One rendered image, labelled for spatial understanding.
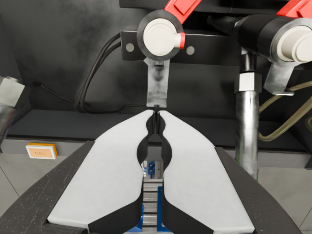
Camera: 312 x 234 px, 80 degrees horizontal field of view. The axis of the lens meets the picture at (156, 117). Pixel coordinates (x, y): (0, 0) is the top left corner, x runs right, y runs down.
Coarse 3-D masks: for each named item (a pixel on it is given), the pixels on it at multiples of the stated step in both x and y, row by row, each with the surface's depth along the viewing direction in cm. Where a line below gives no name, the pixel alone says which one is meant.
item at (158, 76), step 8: (152, 64) 12; (168, 64) 12; (152, 72) 12; (160, 72) 12; (168, 72) 12; (152, 80) 13; (160, 80) 13; (152, 88) 13; (160, 88) 13; (152, 96) 13; (160, 96) 13
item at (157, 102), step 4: (148, 100) 13; (152, 100) 13; (156, 100) 13; (160, 100) 13; (164, 100) 13; (148, 104) 13; (152, 104) 13; (156, 104) 13; (160, 104) 13; (164, 104) 13
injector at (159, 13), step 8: (152, 16) 11; (160, 16) 11; (168, 16) 10; (144, 24) 11; (176, 24) 11; (144, 48) 11; (176, 48) 11; (152, 56) 12; (160, 56) 12; (168, 56) 12; (160, 64) 16
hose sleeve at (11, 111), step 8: (0, 104) 12; (0, 112) 12; (8, 112) 12; (16, 112) 13; (0, 120) 12; (8, 120) 12; (0, 128) 12; (8, 128) 12; (0, 136) 12; (0, 144) 12
